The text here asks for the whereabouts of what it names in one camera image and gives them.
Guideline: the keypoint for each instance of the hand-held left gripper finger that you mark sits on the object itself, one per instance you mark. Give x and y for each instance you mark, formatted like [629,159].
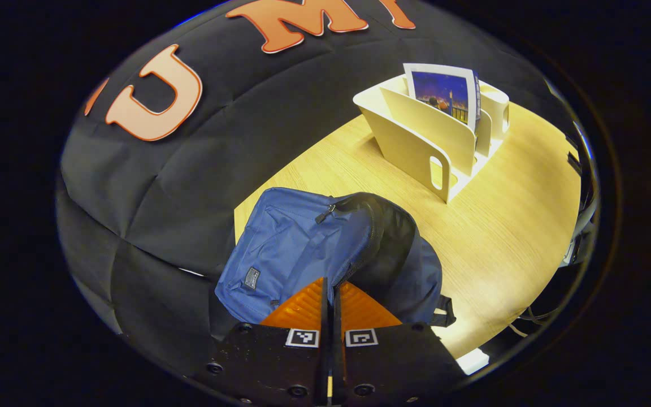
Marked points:
[337,316]
[324,316]

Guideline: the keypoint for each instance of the blue schoolbag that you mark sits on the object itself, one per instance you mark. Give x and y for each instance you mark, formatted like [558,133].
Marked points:
[291,243]

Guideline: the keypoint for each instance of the cream plastic bookshelf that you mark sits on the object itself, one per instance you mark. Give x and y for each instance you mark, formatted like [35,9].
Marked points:
[416,135]

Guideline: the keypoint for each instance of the blue cover book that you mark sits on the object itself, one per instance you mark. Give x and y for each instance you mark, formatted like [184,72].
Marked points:
[441,93]

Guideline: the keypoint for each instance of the white block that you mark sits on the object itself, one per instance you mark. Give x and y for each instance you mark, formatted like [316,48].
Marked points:
[472,362]

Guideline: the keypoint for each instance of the black backdrop cloth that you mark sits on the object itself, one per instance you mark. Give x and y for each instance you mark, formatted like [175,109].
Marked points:
[161,186]

